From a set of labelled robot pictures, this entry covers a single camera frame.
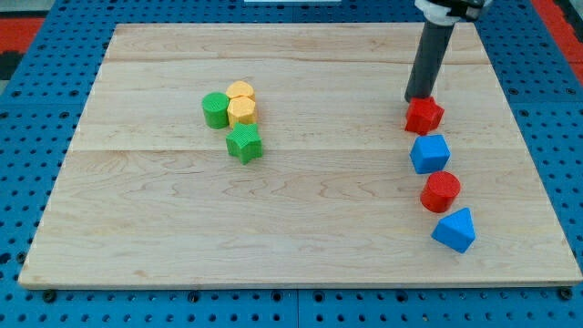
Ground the red star block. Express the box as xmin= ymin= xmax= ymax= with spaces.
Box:
xmin=404 ymin=97 xmax=445 ymax=136

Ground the blue cube block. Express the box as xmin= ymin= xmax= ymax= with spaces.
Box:
xmin=409 ymin=134 xmax=451 ymax=174

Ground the green star block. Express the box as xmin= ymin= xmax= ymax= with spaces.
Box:
xmin=226 ymin=122 xmax=263 ymax=165

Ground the blue triangle block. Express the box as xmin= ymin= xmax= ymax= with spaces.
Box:
xmin=431 ymin=208 xmax=476 ymax=253

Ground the yellow heart block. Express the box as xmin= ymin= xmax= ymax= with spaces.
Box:
xmin=225 ymin=80 xmax=255 ymax=101

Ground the light wooden board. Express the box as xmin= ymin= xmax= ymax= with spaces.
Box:
xmin=19 ymin=23 xmax=582 ymax=290

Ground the green cylinder block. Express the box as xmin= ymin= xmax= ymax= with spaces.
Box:
xmin=201 ymin=92 xmax=230 ymax=128

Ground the yellow hexagon block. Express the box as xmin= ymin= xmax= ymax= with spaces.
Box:
xmin=227 ymin=97 xmax=257 ymax=128

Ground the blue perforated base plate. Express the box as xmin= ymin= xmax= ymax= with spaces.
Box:
xmin=1 ymin=0 xmax=582 ymax=327

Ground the red cylinder block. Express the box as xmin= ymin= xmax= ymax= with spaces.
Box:
xmin=420 ymin=171 xmax=461 ymax=213

